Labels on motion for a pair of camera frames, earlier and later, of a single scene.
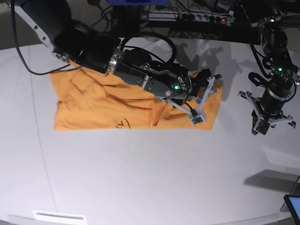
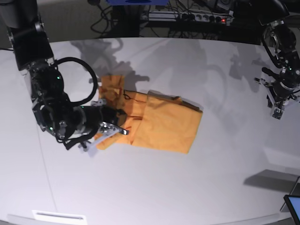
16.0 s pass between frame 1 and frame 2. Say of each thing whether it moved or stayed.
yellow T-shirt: moved
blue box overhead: stayed
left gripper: moved
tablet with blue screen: stayed
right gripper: moved
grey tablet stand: stayed
